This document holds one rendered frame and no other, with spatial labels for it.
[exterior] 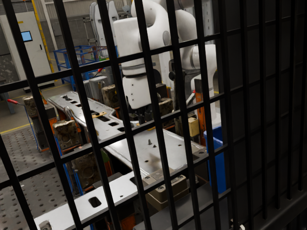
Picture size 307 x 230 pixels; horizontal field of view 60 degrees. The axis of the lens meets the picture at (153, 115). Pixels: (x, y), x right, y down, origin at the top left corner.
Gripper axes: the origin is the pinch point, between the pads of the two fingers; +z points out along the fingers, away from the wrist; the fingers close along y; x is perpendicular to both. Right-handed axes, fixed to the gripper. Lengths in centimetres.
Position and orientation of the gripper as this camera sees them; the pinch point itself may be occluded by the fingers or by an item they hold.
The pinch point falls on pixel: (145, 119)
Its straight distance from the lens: 87.7
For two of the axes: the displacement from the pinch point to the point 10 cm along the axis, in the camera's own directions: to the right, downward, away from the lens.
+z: 1.6, 9.2, 3.5
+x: 5.5, 2.1, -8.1
